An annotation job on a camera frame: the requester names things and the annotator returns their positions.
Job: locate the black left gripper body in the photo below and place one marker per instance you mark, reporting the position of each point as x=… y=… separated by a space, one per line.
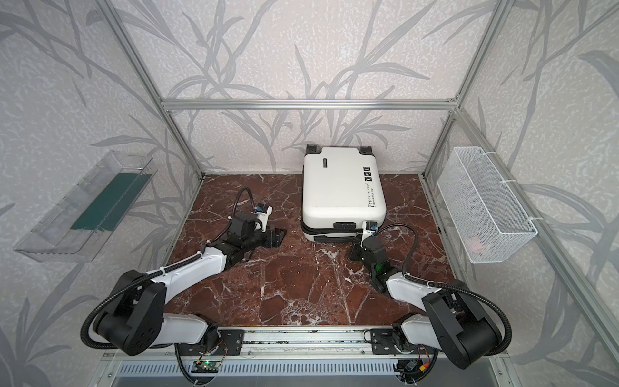
x=269 y=235

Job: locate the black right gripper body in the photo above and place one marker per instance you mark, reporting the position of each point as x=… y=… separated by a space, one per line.
x=359 y=247

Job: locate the white hard-shell suitcase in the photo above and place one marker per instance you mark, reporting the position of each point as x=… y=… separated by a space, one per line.
x=341 y=191

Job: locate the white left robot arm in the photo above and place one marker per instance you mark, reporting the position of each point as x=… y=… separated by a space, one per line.
x=133 y=318

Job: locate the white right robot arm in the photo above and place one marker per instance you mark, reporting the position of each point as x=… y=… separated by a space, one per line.
x=462 y=324

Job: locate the pink object in basket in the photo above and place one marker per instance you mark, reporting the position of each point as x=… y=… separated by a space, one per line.
x=477 y=247

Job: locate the green circuit board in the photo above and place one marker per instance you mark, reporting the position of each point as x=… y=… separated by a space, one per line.
x=206 y=367

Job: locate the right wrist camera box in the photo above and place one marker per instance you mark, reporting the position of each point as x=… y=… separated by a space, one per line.
x=370 y=228

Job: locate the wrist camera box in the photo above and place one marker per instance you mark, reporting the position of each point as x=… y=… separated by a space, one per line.
x=370 y=228
x=262 y=213

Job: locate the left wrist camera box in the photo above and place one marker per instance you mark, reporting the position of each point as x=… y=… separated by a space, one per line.
x=262 y=213

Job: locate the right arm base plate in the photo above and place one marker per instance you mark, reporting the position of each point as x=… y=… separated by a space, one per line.
x=382 y=342

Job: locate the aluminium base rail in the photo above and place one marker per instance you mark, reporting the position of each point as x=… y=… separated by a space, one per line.
x=329 y=342

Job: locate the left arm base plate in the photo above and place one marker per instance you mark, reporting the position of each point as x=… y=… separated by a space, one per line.
x=226 y=342

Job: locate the right circuit board with wires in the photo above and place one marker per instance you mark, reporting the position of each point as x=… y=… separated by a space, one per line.
x=413 y=369

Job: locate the white wire basket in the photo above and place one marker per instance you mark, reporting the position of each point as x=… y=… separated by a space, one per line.
x=482 y=204

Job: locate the clear plastic wall shelf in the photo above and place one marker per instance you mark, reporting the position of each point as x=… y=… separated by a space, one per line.
x=77 y=228

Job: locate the aluminium frame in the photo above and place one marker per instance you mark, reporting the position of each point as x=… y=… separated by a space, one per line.
x=598 y=315

